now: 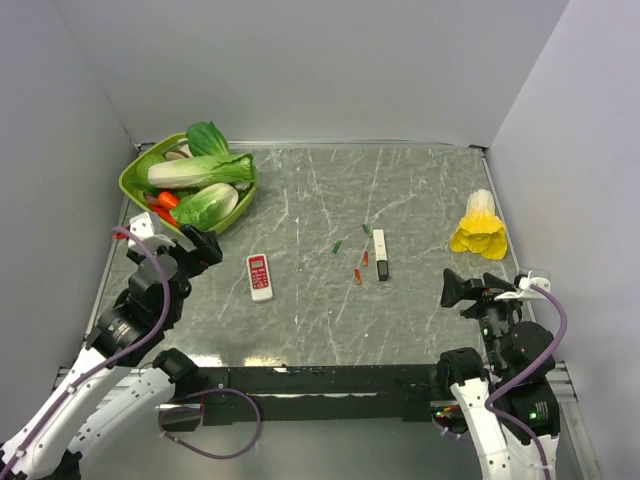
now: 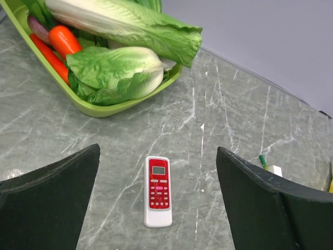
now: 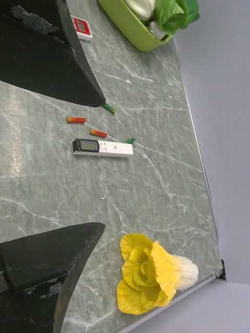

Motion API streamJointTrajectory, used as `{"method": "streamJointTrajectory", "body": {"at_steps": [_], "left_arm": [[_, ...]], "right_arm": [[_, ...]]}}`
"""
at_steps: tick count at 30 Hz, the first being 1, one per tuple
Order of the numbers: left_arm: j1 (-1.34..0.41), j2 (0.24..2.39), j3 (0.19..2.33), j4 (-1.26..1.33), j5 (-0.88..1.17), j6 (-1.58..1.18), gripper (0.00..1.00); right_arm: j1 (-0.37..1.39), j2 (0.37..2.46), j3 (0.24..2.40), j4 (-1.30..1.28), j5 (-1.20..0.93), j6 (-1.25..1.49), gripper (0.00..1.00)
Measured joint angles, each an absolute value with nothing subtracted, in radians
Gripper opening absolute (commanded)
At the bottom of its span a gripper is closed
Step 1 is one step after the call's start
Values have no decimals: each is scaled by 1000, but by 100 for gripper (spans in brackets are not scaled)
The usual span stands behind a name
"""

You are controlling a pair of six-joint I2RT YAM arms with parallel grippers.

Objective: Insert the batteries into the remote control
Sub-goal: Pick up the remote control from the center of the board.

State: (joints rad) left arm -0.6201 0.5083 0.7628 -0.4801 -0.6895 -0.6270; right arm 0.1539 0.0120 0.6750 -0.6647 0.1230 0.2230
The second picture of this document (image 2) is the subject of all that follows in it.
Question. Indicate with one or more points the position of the white red remote control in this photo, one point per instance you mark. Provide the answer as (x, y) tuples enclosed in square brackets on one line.
[(157, 192)]

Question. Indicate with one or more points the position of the small green cabbage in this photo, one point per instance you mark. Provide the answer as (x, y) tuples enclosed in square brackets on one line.
[(104, 77)]

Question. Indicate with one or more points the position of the short orange carrot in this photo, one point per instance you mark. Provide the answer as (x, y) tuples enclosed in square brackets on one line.
[(63, 41)]

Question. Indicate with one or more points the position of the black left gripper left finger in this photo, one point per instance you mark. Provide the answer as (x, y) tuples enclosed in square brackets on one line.
[(45, 208)]

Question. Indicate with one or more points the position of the white rectangular stick device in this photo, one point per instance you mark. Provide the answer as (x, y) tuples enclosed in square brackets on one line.
[(275, 170)]

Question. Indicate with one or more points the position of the long orange carrot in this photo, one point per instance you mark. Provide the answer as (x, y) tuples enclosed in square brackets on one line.
[(51, 57)]

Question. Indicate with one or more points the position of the large napa cabbage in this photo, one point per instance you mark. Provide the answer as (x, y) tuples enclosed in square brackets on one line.
[(132, 24)]

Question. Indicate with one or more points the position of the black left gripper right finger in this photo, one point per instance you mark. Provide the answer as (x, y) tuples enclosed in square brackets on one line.
[(266, 211)]

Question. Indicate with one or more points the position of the green plastic basket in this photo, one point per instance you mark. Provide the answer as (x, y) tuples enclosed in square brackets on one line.
[(17, 13)]

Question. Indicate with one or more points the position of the purple onion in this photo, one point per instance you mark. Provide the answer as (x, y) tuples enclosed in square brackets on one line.
[(40, 31)]

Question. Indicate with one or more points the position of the bok choy leaf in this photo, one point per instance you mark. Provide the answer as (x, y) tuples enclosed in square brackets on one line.
[(38, 9)]

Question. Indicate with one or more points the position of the yellow cabbage toy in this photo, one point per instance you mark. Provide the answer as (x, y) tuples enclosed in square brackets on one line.
[(331, 182)]

